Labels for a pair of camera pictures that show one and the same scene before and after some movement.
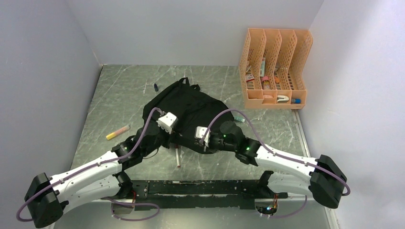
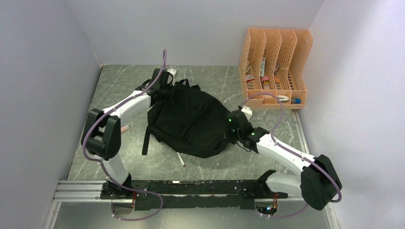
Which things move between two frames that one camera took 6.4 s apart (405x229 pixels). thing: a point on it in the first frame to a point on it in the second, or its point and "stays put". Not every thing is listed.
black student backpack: [181, 108] stays put
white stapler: [282, 98] stays put
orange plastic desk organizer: [271, 68] stays put
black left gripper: [168, 138] to [172, 88]
